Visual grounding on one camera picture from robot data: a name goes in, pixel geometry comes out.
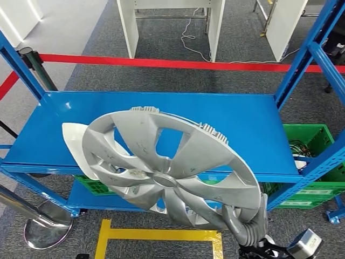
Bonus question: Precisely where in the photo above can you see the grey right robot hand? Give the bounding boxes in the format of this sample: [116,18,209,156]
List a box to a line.
[221,193,270,240]

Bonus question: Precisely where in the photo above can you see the silver plastic wheel hubcap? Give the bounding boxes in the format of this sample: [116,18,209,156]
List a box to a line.
[81,106,262,229]

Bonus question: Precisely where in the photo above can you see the blue metal shelf rack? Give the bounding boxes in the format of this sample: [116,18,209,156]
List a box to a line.
[0,0,345,224]

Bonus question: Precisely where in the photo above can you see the white plastic cover part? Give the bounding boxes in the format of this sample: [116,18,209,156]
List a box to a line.
[62,122,130,181]

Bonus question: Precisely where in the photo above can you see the green plastic crate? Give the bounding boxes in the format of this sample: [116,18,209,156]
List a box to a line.
[282,124,345,183]
[74,174,116,196]
[197,175,230,187]
[262,181,345,210]

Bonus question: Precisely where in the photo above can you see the white table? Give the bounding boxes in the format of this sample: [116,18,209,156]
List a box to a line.
[116,0,226,63]
[253,0,309,62]

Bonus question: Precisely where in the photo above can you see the long red barrier belt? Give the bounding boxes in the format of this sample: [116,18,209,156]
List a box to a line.
[38,53,345,74]

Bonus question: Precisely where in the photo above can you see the black stanchion pole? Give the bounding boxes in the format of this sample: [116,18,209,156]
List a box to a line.
[0,119,19,139]

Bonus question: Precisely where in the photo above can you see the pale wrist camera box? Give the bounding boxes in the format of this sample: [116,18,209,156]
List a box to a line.
[287,228,323,259]

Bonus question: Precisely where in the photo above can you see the black cable bundle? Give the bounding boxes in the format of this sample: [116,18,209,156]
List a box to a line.
[289,140,314,160]

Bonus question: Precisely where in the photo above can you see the chrome stanchion post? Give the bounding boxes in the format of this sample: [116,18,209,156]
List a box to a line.
[0,184,74,250]

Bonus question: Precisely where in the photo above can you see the white lit wall panel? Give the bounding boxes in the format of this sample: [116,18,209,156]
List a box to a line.
[0,0,44,42]

